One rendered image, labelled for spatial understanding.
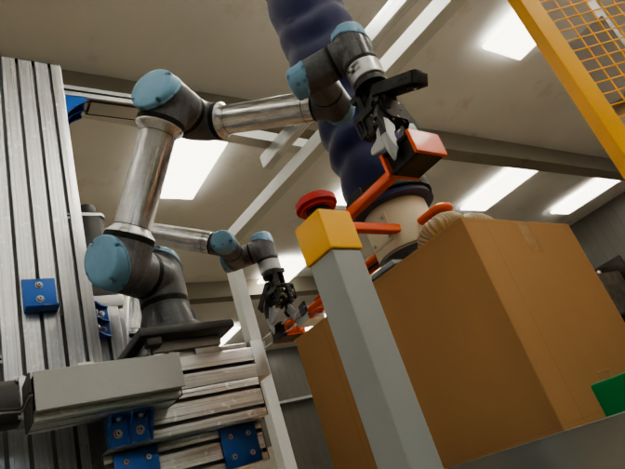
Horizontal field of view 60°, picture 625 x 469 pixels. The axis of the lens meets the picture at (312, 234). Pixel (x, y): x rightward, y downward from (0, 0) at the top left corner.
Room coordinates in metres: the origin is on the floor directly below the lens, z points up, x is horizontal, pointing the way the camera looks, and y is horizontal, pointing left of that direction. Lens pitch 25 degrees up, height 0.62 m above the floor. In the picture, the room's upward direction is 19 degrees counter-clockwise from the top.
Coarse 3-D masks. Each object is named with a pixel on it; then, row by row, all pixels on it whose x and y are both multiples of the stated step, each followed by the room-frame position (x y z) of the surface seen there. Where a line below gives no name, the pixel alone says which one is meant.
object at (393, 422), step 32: (320, 224) 0.75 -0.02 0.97; (352, 224) 0.79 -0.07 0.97; (320, 256) 0.77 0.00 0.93; (352, 256) 0.78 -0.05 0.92; (320, 288) 0.79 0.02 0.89; (352, 288) 0.76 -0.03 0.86; (352, 320) 0.76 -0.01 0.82; (384, 320) 0.79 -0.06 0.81; (352, 352) 0.77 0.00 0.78; (384, 352) 0.77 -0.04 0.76; (352, 384) 0.79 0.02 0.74; (384, 384) 0.76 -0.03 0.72; (384, 416) 0.76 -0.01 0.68; (416, 416) 0.78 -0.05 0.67; (384, 448) 0.78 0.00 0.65; (416, 448) 0.77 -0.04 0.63
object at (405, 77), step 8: (408, 72) 0.82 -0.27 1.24; (416, 72) 0.82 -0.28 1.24; (384, 80) 0.86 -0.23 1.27; (392, 80) 0.85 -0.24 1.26; (400, 80) 0.84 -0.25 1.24; (408, 80) 0.83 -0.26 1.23; (416, 80) 0.83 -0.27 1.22; (424, 80) 0.84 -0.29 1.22; (376, 88) 0.88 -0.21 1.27; (384, 88) 0.87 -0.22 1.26; (392, 88) 0.86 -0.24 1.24; (400, 88) 0.86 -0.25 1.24; (408, 88) 0.86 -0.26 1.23; (416, 88) 0.85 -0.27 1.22
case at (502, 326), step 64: (448, 256) 0.99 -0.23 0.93; (512, 256) 1.01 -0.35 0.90; (576, 256) 1.18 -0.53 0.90; (448, 320) 1.03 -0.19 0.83; (512, 320) 0.95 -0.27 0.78; (576, 320) 1.08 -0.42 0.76; (320, 384) 1.35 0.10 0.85; (448, 384) 1.08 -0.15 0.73; (512, 384) 0.98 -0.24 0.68; (576, 384) 1.01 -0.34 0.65; (448, 448) 1.12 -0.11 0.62
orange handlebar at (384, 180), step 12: (384, 180) 0.95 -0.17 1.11; (396, 180) 0.95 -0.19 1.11; (372, 192) 0.98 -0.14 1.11; (360, 204) 1.01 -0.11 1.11; (444, 204) 1.17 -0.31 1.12; (420, 216) 1.21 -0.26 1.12; (432, 216) 1.19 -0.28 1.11; (360, 228) 1.12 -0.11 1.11; (372, 228) 1.15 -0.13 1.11; (384, 228) 1.17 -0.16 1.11; (396, 228) 1.20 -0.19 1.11; (372, 264) 1.37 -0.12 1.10; (288, 324) 1.68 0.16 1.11
